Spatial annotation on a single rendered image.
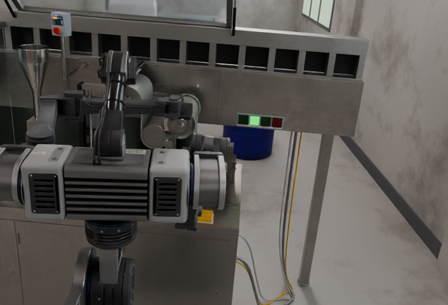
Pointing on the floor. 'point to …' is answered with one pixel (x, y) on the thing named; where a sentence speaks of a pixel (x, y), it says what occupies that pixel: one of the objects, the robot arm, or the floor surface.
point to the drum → (250, 141)
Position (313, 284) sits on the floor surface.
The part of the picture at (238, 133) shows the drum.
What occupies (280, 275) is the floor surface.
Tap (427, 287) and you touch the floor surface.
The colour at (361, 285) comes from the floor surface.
